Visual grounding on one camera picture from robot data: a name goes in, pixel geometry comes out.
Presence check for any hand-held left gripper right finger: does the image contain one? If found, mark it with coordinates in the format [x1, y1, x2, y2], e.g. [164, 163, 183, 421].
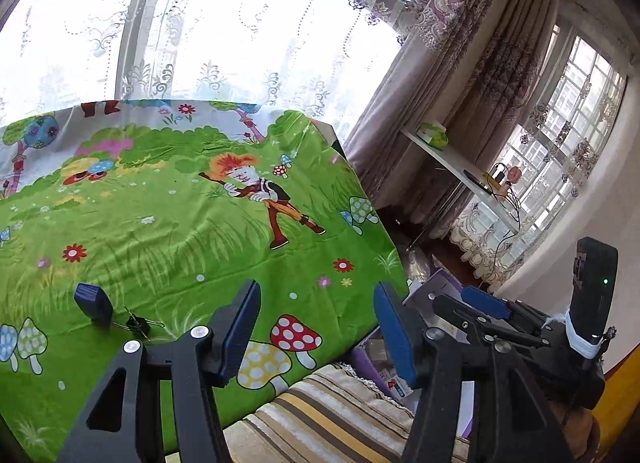
[372, 282, 576, 463]

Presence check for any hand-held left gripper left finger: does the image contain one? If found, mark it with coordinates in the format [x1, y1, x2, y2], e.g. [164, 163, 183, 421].
[57, 281, 263, 463]

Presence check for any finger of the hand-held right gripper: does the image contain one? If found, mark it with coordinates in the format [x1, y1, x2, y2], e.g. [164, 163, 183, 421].
[431, 293, 552, 351]
[461, 285, 547, 330]

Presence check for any purple cardboard box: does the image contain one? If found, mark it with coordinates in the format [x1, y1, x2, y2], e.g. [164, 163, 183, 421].
[347, 268, 481, 444]

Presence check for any blue white medicine box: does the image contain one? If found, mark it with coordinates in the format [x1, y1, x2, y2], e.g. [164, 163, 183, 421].
[382, 375, 416, 401]

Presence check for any person's right hand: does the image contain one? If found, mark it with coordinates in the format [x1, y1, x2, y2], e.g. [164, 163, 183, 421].
[546, 397, 602, 462]

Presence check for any yellow curved object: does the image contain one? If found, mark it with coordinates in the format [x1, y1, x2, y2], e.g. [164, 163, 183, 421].
[597, 358, 640, 451]

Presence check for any white plastic bag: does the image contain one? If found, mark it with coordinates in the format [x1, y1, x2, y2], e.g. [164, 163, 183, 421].
[406, 248, 437, 289]

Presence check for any black binder clip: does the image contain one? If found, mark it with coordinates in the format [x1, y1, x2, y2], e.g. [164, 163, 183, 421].
[112, 305, 167, 341]

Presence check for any striped plush cushion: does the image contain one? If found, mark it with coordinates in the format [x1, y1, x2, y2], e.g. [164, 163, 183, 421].
[220, 363, 473, 463]

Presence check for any yellow charger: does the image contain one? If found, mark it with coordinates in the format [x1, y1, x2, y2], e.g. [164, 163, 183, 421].
[482, 164, 507, 194]

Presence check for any black remote control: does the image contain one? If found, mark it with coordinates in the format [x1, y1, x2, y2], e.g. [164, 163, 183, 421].
[462, 169, 493, 192]

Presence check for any green cartoon printed cloth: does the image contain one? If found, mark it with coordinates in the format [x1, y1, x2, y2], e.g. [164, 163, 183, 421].
[0, 98, 406, 463]

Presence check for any white window shelf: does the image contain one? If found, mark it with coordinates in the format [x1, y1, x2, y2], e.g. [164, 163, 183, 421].
[400, 126, 521, 236]

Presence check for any dark blue binder clip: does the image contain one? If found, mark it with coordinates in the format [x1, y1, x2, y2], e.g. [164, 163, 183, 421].
[74, 282, 115, 328]

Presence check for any floral lace window curtain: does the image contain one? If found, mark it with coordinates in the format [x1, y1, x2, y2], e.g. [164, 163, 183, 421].
[450, 28, 628, 294]

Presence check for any green tissue box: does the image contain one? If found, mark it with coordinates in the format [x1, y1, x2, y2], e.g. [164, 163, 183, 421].
[416, 120, 449, 150]

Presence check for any floral pink curtain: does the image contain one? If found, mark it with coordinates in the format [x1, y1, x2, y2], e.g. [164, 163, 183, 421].
[345, 0, 561, 249]

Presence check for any thin cable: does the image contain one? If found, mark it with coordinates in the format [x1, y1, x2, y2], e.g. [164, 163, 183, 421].
[492, 188, 523, 269]

